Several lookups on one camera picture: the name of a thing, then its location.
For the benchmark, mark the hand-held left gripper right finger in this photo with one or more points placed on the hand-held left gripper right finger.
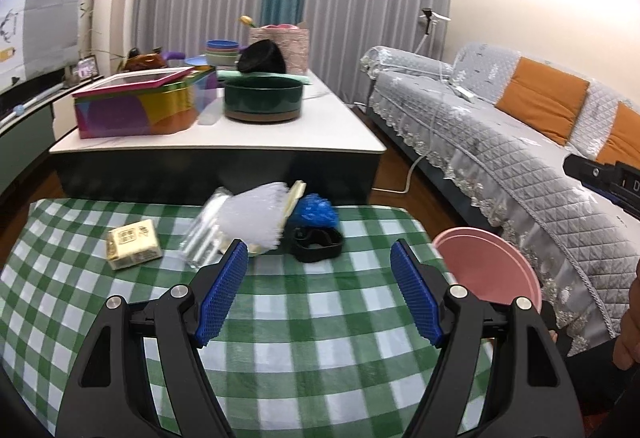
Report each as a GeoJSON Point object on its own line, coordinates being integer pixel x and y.
{"type": "Point", "coordinates": [417, 293]}

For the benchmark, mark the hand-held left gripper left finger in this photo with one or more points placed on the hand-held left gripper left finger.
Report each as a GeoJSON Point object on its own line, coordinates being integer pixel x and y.
{"type": "Point", "coordinates": [220, 298]}

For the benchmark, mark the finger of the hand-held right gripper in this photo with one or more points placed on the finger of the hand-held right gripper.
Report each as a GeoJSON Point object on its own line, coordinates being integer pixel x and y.
{"type": "Point", "coordinates": [592, 172]}

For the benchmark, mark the pink plastic bin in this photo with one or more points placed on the pink plastic bin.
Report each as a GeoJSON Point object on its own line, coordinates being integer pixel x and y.
{"type": "Point", "coordinates": [480, 263]}

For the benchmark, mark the blue plastic cover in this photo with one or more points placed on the blue plastic cover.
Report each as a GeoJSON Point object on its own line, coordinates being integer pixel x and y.
{"type": "Point", "coordinates": [315, 210]}

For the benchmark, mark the orange cushion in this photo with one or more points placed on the orange cushion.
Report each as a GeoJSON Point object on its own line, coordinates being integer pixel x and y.
{"type": "Point", "coordinates": [622, 138]}
{"type": "Point", "coordinates": [542, 100]}

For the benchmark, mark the clear plastic packaging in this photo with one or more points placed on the clear plastic packaging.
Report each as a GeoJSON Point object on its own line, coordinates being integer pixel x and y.
{"type": "Point", "coordinates": [200, 238]}

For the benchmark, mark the green checked tablecloth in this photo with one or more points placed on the green checked tablecloth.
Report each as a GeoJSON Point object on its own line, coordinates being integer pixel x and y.
{"type": "Point", "coordinates": [310, 318]}

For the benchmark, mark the grey quilted sofa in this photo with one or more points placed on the grey quilted sofa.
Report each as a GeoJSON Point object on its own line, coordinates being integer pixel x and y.
{"type": "Point", "coordinates": [500, 158]}

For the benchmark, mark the cream tissue pack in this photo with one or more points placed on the cream tissue pack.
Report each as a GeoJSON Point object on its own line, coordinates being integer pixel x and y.
{"type": "Point", "coordinates": [132, 243]}

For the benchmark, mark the white power strip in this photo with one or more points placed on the white power strip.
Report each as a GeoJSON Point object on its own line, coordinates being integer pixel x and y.
{"type": "Point", "coordinates": [463, 92]}

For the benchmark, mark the white top coffee table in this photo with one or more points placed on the white top coffee table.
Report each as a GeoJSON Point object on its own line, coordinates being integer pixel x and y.
{"type": "Point", "coordinates": [300, 133]}

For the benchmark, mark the clear plastic container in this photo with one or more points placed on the clear plastic container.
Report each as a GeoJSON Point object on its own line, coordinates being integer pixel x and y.
{"type": "Point", "coordinates": [210, 110]}

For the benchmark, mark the dark green round box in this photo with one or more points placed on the dark green round box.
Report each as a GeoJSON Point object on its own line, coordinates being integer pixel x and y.
{"type": "Point", "coordinates": [262, 100]}

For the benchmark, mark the colourful tin box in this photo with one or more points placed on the colourful tin box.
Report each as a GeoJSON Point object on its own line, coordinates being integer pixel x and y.
{"type": "Point", "coordinates": [125, 113]}

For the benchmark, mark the white floor lamp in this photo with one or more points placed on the white floor lamp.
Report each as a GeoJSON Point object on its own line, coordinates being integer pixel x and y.
{"type": "Point", "coordinates": [429, 18]}

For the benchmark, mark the black hat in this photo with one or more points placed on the black hat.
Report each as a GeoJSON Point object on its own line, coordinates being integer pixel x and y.
{"type": "Point", "coordinates": [260, 58]}

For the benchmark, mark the stack of coloured bowls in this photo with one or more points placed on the stack of coloured bowls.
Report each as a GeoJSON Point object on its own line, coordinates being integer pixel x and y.
{"type": "Point", "coordinates": [222, 53]}

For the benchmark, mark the brown teapot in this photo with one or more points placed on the brown teapot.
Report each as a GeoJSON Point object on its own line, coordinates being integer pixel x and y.
{"type": "Point", "coordinates": [145, 62]}

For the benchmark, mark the television cabinet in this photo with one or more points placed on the television cabinet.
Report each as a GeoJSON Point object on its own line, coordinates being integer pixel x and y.
{"type": "Point", "coordinates": [30, 133]}

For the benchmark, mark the pink fabric basket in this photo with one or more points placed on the pink fabric basket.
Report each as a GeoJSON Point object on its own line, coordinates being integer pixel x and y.
{"type": "Point", "coordinates": [296, 48]}

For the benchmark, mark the yellow flower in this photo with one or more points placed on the yellow flower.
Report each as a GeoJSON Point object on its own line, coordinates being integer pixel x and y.
{"type": "Point", "coordinates": [246, 21]}

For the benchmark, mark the thin branch decoration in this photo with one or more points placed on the thin branch decoration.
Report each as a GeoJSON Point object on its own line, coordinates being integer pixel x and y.
{"type": "Point", "coordinates": [92, 30]}

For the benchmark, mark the television with grey cover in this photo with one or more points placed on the television with grey cover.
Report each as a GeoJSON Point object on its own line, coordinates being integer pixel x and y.
{"type": "Point", "coordinates": [35, 33]}

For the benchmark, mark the small photo frame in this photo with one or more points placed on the small photo frame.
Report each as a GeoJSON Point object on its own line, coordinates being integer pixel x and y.
{"type": "Point", "coordinates": [86, 67]}

